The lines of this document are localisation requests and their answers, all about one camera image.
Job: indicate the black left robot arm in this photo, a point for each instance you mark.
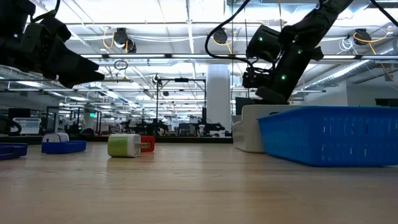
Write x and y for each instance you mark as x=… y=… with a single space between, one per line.
x=12 y=7

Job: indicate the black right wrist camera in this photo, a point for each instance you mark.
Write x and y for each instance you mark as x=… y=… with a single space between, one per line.
x=250 y=80

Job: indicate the black station frame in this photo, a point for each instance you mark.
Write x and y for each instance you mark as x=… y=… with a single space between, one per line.
x=62 y=107
x=181 y=80

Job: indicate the overhead LED light bar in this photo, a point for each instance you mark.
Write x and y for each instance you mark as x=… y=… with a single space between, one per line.
x=186 y=56

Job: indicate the clear plastic storage bin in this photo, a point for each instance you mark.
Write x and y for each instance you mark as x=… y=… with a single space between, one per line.
x=28 y=126

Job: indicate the white purple charger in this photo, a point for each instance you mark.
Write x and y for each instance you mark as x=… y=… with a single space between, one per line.
x=56 y=137

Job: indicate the black office chair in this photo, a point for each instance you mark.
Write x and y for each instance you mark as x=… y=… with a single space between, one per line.
x=6 y=127

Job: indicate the black background robot arm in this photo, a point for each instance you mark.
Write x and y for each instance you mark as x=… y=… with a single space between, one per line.
x=149 y=128
x=214 y=128

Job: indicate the green white USB charger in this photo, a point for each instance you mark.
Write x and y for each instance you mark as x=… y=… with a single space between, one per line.
x=124 y=145

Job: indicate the white building column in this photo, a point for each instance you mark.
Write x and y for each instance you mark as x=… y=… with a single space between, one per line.
x=218 y=99

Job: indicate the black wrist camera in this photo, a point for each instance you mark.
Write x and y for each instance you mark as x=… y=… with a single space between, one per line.
x=57 y=29
x=250 y=80

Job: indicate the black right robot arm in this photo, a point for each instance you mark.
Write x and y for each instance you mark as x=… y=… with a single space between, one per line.
x=314 y=25

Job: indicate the black aluminium table frame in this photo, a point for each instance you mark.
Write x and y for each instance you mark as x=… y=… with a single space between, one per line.
x=186 y=140

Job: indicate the blue plastic basket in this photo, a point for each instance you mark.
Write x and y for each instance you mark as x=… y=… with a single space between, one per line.
x=326 y=137

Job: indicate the small red charger cube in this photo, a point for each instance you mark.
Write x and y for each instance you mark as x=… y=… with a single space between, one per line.
x=149 y=138

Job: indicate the grey plastic bin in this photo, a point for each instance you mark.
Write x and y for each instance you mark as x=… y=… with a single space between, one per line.
x=248 y=130

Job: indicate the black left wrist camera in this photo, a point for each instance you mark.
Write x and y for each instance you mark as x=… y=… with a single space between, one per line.
x=57 y=29

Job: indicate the small black ceiling reel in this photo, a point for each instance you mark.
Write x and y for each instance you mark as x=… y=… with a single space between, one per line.
x=156 y=79

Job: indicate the silver air duct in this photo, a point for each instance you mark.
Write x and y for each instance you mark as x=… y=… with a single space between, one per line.
x=342 y=73

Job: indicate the black monitor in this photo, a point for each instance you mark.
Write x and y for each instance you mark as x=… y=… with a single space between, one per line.
x=387 y=103
x=245 y=105

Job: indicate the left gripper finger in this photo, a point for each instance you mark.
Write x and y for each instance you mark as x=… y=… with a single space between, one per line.
x=77 y=79
x=71 y=60

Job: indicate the dark blue rectangular case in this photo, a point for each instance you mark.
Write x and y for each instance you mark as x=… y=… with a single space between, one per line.
x=12 y=151
x=63 y=147

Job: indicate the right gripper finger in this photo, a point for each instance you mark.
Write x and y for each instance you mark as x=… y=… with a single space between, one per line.
x=270 y=98

